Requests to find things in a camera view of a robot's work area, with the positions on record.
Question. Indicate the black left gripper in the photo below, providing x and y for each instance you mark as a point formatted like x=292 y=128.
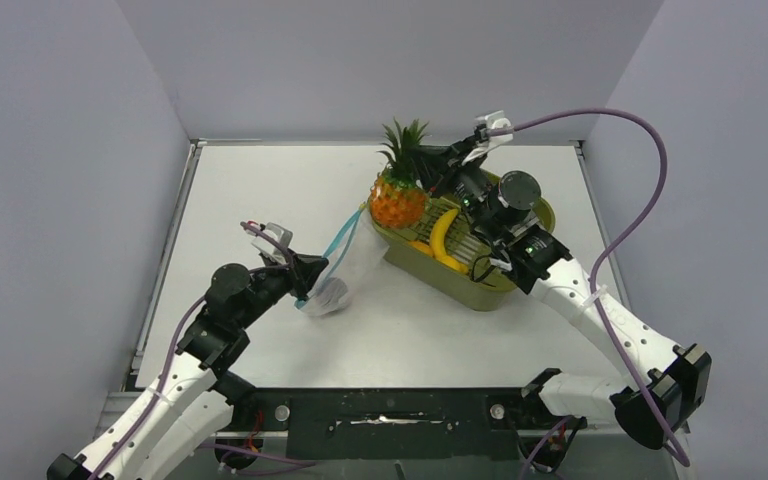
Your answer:
x=311 y=266

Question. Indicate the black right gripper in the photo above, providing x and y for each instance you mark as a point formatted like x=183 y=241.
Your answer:
x=440 y=166

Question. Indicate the orange toy pineapple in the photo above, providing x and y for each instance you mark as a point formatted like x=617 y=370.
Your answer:
x=396 y=199

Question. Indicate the clear zip top bag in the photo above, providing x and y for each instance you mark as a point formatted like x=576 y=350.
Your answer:
x=354 y=254

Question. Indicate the olive green plastic basket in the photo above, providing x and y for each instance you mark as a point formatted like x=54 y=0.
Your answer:
x=477 y=265

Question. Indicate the purple red onion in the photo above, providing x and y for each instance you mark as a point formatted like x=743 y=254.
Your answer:
x=332 y=295

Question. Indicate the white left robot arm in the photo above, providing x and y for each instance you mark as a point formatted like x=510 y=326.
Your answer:
x=195 y=394

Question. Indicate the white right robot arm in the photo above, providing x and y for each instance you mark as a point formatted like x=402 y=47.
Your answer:
x=659 y=384

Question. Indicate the yellow toy banana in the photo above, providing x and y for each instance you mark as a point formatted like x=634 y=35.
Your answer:
x=437 y=239

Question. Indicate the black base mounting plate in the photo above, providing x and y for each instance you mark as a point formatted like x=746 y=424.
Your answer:
x=391 y=423

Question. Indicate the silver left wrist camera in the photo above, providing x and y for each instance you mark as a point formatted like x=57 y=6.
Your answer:
x=273 y=241

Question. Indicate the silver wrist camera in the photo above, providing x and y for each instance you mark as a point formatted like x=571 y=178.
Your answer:
x=273 y=241
x=491 y=130

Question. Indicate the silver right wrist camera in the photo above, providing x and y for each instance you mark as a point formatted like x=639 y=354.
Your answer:
x=491 y=130

